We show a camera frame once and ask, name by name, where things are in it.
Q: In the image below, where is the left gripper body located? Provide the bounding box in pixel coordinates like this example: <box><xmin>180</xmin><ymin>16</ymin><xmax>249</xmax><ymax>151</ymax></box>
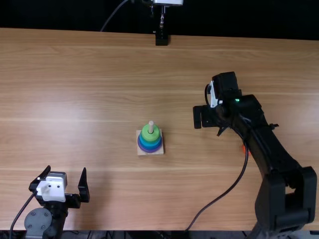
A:
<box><xmin>36</xmin><ymin>171</ymin><xmax>82</xmax><ymax>209</ymax></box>

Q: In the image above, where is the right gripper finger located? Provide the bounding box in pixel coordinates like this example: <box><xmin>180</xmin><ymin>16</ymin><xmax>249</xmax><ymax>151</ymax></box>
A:
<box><xmin>192</xmin><ymin>105</ymin><xmax>203</xmax><ymax>129</ymax></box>

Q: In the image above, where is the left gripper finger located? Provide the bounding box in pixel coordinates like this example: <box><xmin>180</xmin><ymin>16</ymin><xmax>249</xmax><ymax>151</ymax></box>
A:
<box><xmin>77</xmin><ymin>167</ymin><xmax>90</xmax><ymax>203</ymax></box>
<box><xmin>28</xmin><ymin>165</ymin><xmax>51</xmax><ymax>192</ymax></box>

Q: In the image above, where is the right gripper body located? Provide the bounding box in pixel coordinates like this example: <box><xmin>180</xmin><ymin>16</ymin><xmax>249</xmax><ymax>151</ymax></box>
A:
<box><xmin>200</xmin><ymin>71</ymin><xmax>242</xmax><ymax>128</ymax></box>

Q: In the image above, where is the light green ring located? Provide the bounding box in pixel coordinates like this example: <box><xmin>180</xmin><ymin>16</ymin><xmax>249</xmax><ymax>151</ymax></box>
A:
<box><xmin>141</xmin><ymin>124</ymin><xmax>160</xmax><ymax>141</ymax></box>

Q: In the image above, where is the wooden peg base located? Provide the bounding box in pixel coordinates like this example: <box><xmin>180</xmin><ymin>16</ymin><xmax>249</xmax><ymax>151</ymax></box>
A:
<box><xmin>136</xmin><ymin>120</ymin><xmax>165</xmax><ymax>157</ymax></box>

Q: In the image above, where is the black clamp stand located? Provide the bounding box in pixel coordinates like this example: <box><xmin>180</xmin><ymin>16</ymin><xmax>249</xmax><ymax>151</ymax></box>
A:
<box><xmin>150</xmin><ymin>4</ymin><xmax>170</xmax><ymax>47</ymax></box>

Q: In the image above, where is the silver box device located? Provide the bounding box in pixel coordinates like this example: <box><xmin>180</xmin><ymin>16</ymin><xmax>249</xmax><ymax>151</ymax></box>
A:
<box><xmin>152</xmin><ymin>0</ymin><xmax>184</xmax><ymax>6</ymax></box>

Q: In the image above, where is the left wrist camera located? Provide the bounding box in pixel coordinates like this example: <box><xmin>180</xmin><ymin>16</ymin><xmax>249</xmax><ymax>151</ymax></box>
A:
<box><xmin>36</xmin><ymin>175</ymin><xmax>67</xmax><ymax>203</ymax></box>

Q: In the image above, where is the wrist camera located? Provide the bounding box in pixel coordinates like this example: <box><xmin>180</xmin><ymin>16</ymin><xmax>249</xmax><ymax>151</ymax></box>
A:
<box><xmin>208</xmin><ymin>80</ymin><xmax>224</xmax><ymax>109</ymax></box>
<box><xmin>36</xmin><ymin>175</ymin><xmax>67</xmax><ymax>203</ymax></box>

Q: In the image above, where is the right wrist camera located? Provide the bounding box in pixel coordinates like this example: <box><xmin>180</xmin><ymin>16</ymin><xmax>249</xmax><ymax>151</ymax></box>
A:
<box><xmin>208</xmin><ymin>80</ymin><xmax>224</xmax><ymax>109</ymax></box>

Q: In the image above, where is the black cable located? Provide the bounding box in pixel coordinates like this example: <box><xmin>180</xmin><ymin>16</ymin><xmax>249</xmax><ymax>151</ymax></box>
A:
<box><xmin>184</xmin><ymin>140</ymin><xmax>250</xmax><ymax>232</ymax></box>
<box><xmin>9</xmin><ymin>191</ymin><xmax>37</xmax><ymax>232</ymax></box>

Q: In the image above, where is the dark green ring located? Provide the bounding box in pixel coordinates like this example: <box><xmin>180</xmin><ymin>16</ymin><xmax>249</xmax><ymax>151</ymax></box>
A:
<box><xmin>140</xmin><ymin>133</ymin><xmax>161</xmax><ymax>144</ymax></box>

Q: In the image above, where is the light blue ring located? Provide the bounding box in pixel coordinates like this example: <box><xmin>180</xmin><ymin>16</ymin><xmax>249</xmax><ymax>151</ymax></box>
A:
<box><xmin>138</xmin><ymin>136</ymin><xmax>161</xmax><ymax>147</ymax></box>

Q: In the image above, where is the dark blue ring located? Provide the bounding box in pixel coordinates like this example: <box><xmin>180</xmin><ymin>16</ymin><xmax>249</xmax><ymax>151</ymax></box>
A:
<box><xmin>138</xmin><ymin>139</ymin><xmax>162</xmax><ymax>150</ymax></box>

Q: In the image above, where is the purple ring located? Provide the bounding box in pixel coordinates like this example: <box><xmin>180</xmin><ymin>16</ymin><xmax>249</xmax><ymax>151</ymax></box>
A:
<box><xmin>137</xmin><ymin>142</ymin><xmax>163</xmax><ymax>154</ymax></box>

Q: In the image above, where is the grey cable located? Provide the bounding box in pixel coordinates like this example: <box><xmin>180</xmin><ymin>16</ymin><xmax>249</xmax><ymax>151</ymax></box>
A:
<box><xmin>100</xmin><ymin>0</ymin><xmax>131</xmax><ymax>32</ymax></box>

